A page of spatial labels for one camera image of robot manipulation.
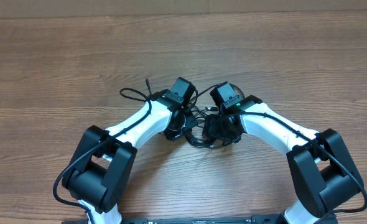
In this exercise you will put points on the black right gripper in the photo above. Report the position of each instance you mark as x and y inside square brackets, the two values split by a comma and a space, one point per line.
[216, 130]

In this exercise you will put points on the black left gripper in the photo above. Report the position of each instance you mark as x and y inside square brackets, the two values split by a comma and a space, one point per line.
[171, 135]

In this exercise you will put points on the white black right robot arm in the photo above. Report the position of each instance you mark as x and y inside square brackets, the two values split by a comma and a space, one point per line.
[325, 177]

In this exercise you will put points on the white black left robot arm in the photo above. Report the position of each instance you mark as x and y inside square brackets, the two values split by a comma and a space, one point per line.
[98, 172]

